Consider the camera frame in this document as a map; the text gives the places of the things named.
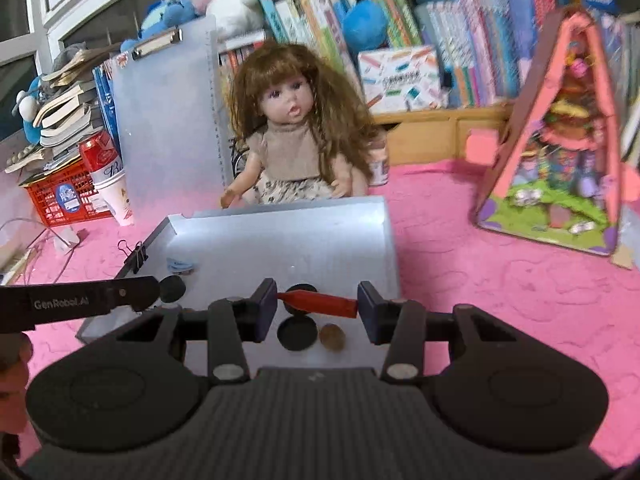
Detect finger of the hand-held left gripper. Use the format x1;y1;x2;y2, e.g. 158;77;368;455
113;275;169;313

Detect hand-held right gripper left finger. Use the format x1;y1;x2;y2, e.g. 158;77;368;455
117;277;279;386

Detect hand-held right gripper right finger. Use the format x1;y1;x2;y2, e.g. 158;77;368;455
357;280;533;384

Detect black round puck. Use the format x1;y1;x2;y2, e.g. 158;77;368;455
282;284;320;317
159;275;186;305
276;316;319;352

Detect brown round disc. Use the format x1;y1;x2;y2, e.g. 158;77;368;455
319;323;346;352

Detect orange-red plastic piece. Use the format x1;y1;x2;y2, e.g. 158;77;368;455
276;290;360;319

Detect white cardboard box tray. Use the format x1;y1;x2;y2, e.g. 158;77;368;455
75;195;404;376

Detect person's left hand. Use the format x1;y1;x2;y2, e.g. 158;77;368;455
0;332;34;437

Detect black binder clip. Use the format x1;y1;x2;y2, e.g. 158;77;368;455
117;239;150;275

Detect loose papers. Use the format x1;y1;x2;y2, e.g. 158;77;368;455
0;244;39;286

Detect white charger block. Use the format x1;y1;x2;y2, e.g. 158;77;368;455
52;227;81;251

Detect white paper cup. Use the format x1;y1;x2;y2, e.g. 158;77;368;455
92;172;135;227

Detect red plastic basket with sticker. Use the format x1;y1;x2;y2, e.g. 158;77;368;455
20;154;114;229

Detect pink rabbit-print blanket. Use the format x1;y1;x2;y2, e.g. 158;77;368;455
0;157;640;467

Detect red drink can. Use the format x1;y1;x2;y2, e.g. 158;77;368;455
78;130;121;184

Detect patterned tin can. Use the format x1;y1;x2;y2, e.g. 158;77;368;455
367;129;392;187

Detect translucent clipboard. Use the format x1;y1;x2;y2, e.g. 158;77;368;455
109;14;226;229

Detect long-haired baby doll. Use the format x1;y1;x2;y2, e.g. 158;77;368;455
220;42;389;209

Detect wooden drawer shelf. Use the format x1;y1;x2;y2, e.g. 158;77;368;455
372;102;516;166

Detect pile of worn books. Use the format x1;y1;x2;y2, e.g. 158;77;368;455
5;44;121;174

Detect blue book set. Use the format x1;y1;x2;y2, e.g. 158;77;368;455
92;57;121;136

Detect blue plush with white face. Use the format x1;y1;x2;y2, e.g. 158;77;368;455
15;74;51;146

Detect white box with colourful print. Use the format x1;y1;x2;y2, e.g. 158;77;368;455
357;44;446;115

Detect pink triangular toy house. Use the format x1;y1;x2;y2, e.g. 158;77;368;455
464;4;640;259

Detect small blue plush toy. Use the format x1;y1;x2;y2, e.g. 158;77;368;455
120;0;201;54

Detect large blue plush toy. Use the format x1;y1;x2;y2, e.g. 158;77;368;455
285;0;401;54

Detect row of colourful books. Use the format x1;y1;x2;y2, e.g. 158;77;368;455
217;0;640;112

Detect white charging cable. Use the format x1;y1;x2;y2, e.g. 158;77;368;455
0;216;67;282

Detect beige bead string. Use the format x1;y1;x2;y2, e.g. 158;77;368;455
5;144;46;171

